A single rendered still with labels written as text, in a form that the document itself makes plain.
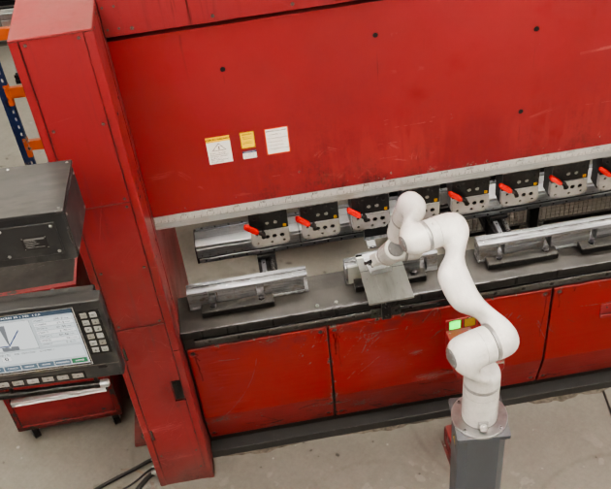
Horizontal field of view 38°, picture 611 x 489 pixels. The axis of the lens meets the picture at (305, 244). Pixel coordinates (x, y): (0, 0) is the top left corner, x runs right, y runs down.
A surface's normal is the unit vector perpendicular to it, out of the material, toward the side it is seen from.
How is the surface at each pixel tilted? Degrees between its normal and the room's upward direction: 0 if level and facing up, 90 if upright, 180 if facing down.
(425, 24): 90
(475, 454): 90
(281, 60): 90
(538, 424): 0
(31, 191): 0
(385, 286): 0
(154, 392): 90
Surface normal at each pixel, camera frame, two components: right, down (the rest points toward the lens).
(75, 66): 0.15, 0.66
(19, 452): -0.08, -0.74
